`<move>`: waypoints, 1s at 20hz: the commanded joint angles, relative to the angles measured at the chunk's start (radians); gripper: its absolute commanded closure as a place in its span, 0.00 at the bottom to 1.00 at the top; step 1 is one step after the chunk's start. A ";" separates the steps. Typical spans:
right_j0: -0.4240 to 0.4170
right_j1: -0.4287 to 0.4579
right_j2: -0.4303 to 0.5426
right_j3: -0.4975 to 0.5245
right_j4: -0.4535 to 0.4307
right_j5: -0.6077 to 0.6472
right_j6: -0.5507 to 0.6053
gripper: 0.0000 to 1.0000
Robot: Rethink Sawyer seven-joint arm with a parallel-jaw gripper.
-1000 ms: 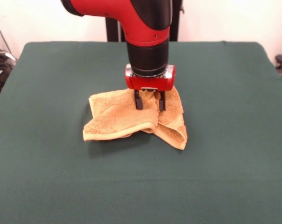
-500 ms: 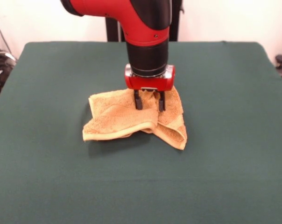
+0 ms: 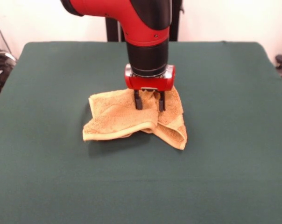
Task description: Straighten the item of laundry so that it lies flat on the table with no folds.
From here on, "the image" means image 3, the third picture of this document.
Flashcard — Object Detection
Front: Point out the yellow-orange terry towel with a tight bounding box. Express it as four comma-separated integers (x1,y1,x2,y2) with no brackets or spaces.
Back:
82,86,188,151

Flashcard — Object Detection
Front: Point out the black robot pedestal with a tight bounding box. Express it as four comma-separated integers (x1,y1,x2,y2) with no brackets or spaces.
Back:
105,0,185,42

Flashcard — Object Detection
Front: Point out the dark green table cloth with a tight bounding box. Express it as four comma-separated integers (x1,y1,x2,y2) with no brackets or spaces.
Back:
0,41,282,224

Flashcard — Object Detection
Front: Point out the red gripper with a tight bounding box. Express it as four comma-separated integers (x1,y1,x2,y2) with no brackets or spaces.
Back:
124,64,176,112

